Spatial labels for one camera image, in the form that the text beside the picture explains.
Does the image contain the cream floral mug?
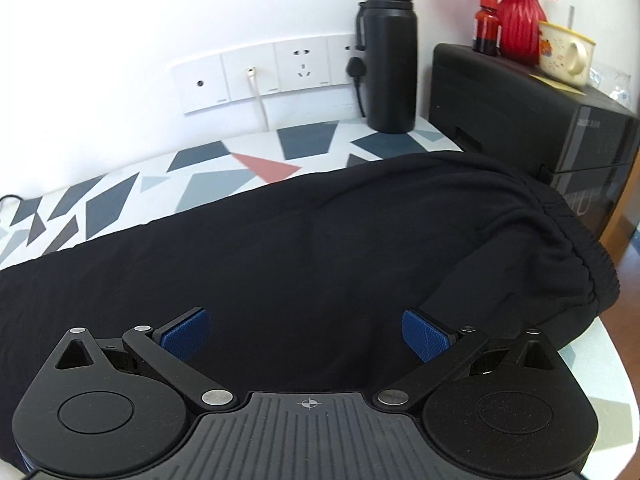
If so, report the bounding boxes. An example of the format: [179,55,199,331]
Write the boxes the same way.
[537,19,597,91]

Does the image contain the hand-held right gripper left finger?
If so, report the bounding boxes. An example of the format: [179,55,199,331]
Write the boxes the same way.
[52,306,240,415]

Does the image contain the clear plastic bag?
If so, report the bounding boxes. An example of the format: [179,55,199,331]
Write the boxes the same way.
[587,62,634,106]

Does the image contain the black cabinet appliance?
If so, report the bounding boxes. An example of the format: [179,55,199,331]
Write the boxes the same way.
[429,42,640,242]

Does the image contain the black plug with cable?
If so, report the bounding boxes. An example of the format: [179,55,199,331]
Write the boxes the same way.
[347,56,369,119]

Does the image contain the black pants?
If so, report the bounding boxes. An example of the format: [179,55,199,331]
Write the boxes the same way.
[0,150,621,467]

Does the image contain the white power socket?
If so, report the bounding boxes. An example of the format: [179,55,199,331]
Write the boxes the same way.
[327,33,369,86]
[273,37,334,94]

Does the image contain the small red bottle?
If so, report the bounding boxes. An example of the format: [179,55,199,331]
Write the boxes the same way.
[472,0,503,56]

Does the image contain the white network wall plate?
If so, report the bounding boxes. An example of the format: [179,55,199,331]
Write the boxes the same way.
[222,45,281,106]

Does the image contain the white cable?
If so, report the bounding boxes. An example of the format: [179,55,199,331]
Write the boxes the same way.
[244,66,271,134]

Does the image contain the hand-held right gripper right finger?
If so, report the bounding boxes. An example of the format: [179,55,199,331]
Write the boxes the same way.
[372,308,557,413]

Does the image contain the black water bottle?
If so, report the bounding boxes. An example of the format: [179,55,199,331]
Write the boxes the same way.
[355,0,419,135]

